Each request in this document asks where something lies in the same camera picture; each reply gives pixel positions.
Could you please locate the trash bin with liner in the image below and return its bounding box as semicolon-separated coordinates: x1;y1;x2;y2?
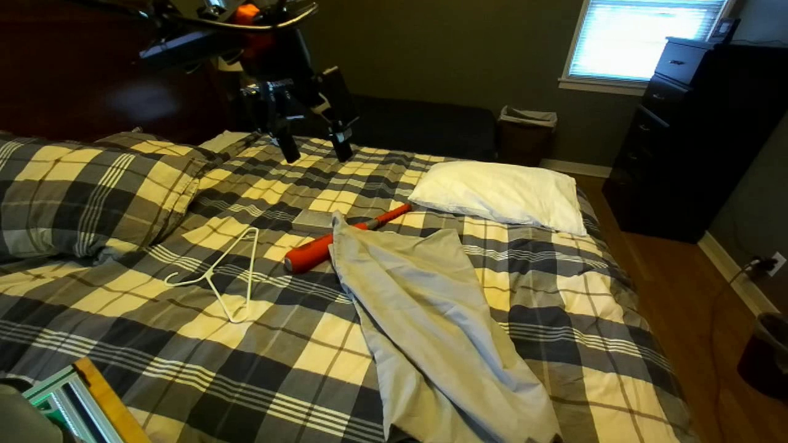
496;105;559;167

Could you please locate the white clothes hanger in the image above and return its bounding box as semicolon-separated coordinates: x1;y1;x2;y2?
163;226;261;325

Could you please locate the black cable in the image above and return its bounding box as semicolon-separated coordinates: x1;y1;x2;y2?
729;256;778;291

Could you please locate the grey cloth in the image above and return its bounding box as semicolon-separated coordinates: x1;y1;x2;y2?
329;211;563;443

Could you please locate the plaid bed cover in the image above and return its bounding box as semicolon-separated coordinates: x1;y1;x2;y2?
0;130;700;443

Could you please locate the plaid pillow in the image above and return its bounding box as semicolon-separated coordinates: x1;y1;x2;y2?
0;131;214;264

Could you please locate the pale yellow pillow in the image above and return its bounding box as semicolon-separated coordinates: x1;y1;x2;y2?
198;130;260;155

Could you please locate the red baseball bat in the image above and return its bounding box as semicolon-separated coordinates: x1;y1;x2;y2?
283;203;414;275

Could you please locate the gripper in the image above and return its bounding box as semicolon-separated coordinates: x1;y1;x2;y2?
238;27;361;165

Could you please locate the black dresser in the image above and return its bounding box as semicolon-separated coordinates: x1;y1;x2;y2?
601;36;788;244

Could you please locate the window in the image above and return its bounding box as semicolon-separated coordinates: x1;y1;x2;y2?
558;0;737;97

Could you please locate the dark round bin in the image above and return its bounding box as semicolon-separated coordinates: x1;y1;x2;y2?
736;311;788;402

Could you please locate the white pillow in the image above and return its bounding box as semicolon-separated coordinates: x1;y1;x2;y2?
408;161;589;237

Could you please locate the small picture frame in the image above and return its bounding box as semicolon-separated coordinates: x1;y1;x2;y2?
708;17;743;44

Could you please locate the dark bench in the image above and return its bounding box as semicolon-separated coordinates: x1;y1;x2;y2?
350;95;499;162

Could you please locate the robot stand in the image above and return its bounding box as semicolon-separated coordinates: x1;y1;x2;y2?
0;356;152;443

